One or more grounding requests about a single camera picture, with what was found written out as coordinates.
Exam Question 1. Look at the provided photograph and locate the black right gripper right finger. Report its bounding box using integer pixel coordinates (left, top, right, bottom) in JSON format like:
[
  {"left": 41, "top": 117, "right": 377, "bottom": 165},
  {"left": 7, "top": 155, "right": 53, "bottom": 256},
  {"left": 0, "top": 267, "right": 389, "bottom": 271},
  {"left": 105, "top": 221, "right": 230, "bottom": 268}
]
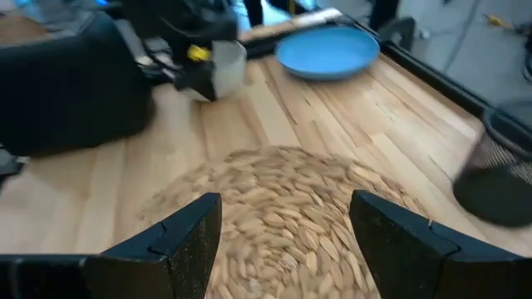
[{"left": 347, "top": 189, "right": 532, "bottom": 299}]

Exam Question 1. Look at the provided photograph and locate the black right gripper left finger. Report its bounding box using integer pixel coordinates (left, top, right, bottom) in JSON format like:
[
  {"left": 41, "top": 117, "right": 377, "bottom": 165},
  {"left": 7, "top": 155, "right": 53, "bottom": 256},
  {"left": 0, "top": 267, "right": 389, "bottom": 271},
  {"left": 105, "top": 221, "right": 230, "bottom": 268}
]
[{"left": 0, "top": 192, "right": 223, "bottom": 299}]

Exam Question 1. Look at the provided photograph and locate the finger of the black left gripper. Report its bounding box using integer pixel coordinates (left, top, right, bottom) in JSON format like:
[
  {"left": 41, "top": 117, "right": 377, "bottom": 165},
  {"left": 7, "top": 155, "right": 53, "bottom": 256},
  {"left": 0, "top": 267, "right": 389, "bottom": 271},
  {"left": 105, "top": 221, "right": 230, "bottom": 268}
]
[{"left": 173, "top": 61, "right": 218, "bottom": 103}]

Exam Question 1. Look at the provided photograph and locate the white bowl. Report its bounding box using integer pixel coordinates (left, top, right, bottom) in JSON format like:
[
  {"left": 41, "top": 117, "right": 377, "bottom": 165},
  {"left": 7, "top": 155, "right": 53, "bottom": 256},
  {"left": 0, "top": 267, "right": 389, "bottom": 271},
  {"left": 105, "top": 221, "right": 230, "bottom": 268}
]
[{"left": 182, "top": 39, "right": 249, "bottom": 103}]

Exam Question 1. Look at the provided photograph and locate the blue plate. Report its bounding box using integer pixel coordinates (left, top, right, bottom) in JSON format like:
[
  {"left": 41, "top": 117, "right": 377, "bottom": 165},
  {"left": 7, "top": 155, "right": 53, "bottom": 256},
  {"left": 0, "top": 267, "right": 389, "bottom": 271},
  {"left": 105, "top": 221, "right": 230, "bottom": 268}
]
[{"left": 273, "top": 25, "right": 381, "bottom": 82}]

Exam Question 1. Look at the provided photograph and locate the yellow tag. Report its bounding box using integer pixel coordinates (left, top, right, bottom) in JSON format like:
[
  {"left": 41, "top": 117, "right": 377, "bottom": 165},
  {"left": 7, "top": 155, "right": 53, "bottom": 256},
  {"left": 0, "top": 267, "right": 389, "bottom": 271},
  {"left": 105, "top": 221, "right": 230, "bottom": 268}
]
[{"left": 186, "top": 44, "right": 212, "bottom": 62}]

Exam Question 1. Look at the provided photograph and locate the black mesh cup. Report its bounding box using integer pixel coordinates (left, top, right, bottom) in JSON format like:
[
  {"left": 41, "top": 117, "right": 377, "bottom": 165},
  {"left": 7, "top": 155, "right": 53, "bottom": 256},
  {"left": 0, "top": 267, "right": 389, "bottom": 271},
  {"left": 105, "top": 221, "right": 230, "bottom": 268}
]
[{"left": 451, "top": 105, "right": 532, "bottom": 228}]

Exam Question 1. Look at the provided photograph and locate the round woven placemat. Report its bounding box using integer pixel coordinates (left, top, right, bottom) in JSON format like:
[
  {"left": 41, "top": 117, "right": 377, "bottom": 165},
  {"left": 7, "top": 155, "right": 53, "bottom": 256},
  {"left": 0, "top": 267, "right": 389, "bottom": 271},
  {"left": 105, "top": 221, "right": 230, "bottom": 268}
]
[{"left": 139, "top": 145, "right": 431, "bottom": 299}]

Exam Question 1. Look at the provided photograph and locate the black toaster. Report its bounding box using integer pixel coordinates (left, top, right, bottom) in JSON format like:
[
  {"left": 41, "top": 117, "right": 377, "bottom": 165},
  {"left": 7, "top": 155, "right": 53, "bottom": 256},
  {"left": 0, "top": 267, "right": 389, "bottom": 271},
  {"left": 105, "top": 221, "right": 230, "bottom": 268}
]
[{"left": 0, "top": 11, "right": 155, "bottom": 158}]

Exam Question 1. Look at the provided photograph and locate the small yellow object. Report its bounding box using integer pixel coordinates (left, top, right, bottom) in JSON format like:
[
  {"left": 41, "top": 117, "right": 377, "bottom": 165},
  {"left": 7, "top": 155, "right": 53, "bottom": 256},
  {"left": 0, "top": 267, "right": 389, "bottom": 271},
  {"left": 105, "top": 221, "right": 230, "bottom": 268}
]
[{"left": 481, "top": 12, "right": 516, "bottom": 31}]

